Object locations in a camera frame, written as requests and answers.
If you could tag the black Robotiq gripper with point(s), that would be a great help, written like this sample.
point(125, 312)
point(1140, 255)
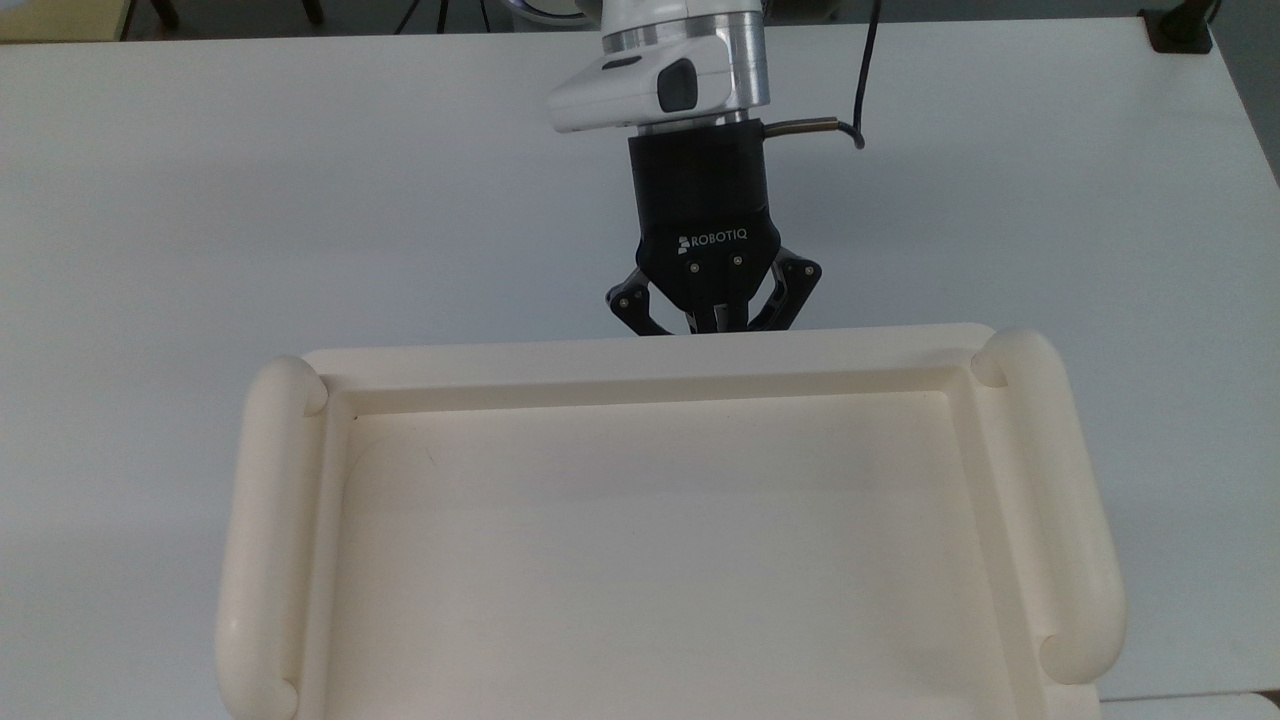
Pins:
point(700, 200)

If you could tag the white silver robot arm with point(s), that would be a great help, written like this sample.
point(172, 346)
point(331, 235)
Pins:
point(690, 35)

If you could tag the cream plastic tray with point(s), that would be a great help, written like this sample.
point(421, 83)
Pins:
point(650, 550)

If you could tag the black tripod legs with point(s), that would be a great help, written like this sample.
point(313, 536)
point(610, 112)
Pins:
point(440, 12)

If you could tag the black table clamp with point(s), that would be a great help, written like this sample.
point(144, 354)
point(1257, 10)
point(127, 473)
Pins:
point(1180, 30)

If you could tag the tan wooden furniture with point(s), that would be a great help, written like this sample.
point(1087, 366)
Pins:
point(60, 18)

